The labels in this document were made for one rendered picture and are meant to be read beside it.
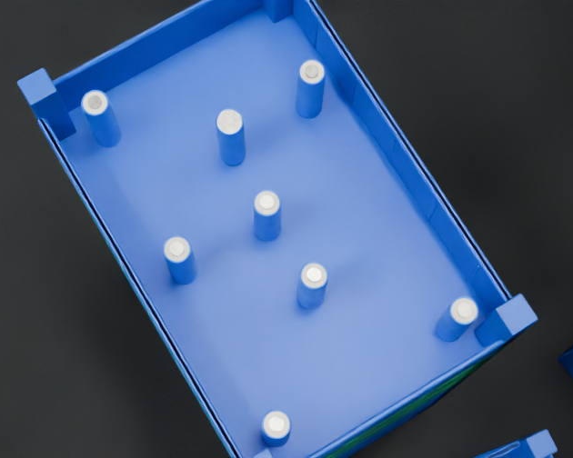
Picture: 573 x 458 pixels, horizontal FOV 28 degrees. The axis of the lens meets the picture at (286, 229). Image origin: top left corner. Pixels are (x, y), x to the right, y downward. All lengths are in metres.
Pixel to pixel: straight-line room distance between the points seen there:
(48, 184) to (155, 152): 0.44
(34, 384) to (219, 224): 0.46
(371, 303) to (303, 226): 0.07
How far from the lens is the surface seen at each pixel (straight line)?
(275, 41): 0.83
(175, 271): 0.74
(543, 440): 0.95
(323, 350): 0.77
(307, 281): 0.71
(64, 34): 1.30
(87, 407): 1.18
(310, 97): 0.77
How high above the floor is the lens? 1.16
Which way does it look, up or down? 75 degrees down
